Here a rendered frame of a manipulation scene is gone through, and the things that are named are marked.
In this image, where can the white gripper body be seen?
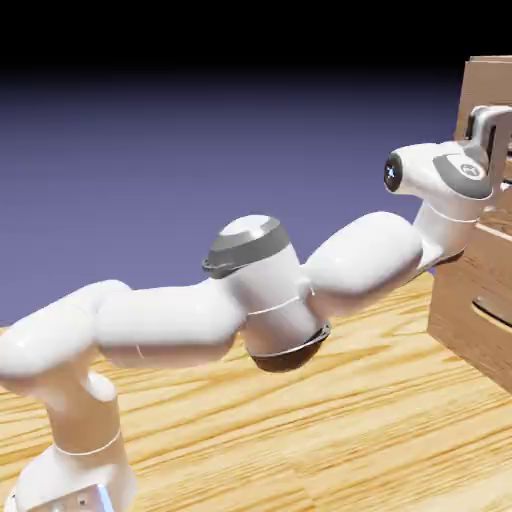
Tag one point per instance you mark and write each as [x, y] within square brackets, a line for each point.
[484, 118]

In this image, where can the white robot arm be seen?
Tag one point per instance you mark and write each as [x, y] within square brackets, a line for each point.
[168, 320]

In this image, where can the wooden drawer front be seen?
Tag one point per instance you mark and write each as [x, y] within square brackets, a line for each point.
[450, 308]
[480, 86]

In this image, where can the light wooden cabinet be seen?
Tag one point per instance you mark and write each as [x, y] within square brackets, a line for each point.
[452, 312]

